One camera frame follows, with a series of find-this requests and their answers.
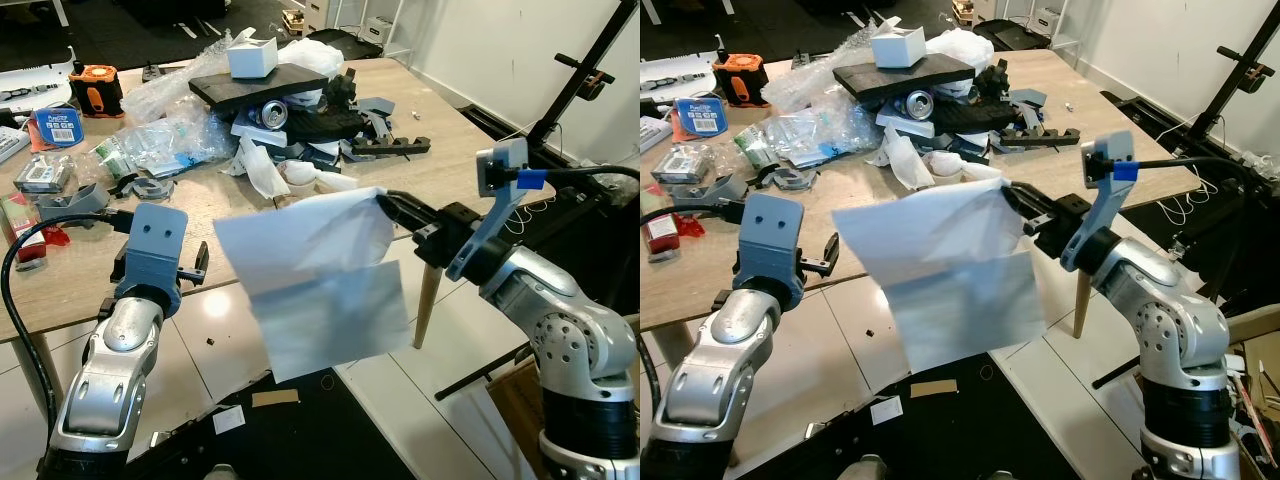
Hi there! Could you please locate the white plastic bag sheet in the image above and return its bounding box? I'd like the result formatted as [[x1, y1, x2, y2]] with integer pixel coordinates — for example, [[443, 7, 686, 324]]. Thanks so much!
[[831, 178, 1049, 377], [213, 187, 413, 385]]

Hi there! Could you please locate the wooden table leg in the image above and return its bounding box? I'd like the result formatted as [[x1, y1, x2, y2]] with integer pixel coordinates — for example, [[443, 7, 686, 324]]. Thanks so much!
[[413, 262, 444, 351], [1073, 270, 1094, 340]]

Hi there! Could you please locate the grey printed part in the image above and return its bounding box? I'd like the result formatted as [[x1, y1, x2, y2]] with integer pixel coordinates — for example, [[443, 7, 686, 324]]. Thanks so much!
[[689, 174, 747, 212], [64, 184, 113, 218]]

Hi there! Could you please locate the crumpled white tissue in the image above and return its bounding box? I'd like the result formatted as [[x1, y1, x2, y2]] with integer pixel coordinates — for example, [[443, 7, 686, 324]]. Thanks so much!
[[221, 134, 292, 200], [879, 127, 937, 192]]

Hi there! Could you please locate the green white package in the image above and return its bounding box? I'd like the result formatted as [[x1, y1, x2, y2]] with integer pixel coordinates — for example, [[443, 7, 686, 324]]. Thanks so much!
[[91, 135, 137, 182], [732, 127, 777, 172]]

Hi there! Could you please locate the clear plastic bags pile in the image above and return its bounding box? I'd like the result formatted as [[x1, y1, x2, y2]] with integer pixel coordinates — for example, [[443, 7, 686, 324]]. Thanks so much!
[[745, 94, 883, 169], [112, 100, 239, 179]]

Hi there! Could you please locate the black rod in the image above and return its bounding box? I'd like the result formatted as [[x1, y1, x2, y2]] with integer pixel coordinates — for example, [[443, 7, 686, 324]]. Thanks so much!
[[434, 344, 533, 402], [1091, 350, 1153, 390]]

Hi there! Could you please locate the red box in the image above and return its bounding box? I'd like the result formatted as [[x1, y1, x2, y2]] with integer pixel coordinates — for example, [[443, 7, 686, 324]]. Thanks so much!
[[642, 212, 684, 257], [0, 192, 48, 264]]

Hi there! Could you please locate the crumpled white plastic bag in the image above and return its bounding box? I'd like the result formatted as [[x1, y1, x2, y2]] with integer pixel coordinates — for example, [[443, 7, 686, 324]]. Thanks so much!
[[277, 38, 347, 80], [925, 27, 997, 74]]

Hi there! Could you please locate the black foam slab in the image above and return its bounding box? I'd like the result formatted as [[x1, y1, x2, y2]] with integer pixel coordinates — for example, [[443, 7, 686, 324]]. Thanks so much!
[[832, 54, 977, 100], [188, 64, 344, 107]]

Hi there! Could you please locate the clear blister pack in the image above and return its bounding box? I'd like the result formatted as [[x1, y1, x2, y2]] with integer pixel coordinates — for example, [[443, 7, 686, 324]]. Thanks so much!
[[14, 154, 74, 197], [651, 144, 714, 187]]

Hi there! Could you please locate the blue card package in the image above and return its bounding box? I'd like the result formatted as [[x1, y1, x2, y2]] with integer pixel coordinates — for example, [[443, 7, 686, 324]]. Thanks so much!
[[32, 105, 87, 150], [674, 96, 730, 139]]

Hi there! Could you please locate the clear bubble wrap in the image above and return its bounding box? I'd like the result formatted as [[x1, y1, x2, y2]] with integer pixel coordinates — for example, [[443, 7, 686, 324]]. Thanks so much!
[[120, 28, 253, 123], [764, 22, 883, 113]]

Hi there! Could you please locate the brown cardboard box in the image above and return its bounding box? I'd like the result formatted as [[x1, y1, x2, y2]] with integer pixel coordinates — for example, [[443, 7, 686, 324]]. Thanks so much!
[[486, 358, 547, 480]]

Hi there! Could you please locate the small white cardboard box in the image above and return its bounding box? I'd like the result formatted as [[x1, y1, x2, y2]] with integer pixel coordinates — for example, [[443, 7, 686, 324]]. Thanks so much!
[[227, 37, 280, 82], [871, 25, 927, 70]]

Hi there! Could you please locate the orange black tool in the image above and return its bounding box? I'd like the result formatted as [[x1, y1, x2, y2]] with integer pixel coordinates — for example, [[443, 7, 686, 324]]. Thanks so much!
[[68, 61, 126, 120], [711, 54, 770, 107]]

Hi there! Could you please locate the black metal stand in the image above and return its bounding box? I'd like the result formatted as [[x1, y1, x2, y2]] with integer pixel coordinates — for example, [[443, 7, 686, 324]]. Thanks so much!
[[1188, 0, 1280, 153], [527, 0, 641, 153]]

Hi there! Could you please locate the white keyboard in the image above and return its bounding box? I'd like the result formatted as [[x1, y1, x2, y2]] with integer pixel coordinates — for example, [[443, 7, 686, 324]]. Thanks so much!
[[640, 114, 674, 152], [0, 125, 32, 167]]

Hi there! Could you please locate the black floor mat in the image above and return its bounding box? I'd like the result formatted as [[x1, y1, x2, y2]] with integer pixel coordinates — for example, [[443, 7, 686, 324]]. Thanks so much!
[[118, 368, 423, 480], [735, 352, 1143, 480]]

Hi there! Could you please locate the white tray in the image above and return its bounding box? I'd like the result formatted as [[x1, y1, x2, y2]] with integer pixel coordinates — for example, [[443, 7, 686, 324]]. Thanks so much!
[[0, 48, 77, 113], [640, 44, 723, 103]]

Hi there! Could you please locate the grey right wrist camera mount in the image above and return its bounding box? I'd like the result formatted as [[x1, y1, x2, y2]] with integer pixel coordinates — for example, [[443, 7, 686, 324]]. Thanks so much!
[[445, 138, 531, 282], [1060, 130, 1137, 274]]

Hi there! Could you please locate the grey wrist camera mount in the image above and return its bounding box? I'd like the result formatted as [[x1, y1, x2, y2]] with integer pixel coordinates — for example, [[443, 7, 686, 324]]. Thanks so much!
[[737, 192, 808, 311], [118, 203, 191, 303], [445, 138, 531, 282], [1060, 130, 1137, 274]]

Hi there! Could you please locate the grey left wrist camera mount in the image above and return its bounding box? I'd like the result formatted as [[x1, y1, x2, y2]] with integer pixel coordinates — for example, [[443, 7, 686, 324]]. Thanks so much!
[[118, 203, 191, 303], [737, 192, 808, 311]]

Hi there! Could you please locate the black rail part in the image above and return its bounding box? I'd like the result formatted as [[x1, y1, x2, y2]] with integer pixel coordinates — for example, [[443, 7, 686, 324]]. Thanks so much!
[[349, 134, 432, 160], [994, 127, 1082, 152]]

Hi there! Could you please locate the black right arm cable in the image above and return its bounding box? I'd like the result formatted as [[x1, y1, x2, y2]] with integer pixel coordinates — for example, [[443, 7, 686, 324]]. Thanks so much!
[[544, 163, 641, 187], [1136, 154, 1280, 201]]

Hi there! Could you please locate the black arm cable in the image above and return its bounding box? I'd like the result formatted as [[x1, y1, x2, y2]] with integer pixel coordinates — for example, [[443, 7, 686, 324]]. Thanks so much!
[[1136, 154, 1280, 201], [544, 163, 641, 187], [0, 208, 133, 433]]

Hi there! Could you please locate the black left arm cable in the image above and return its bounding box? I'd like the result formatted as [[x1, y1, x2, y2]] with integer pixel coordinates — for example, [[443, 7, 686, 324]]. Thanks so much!
[[0, 208, 133, 433]]

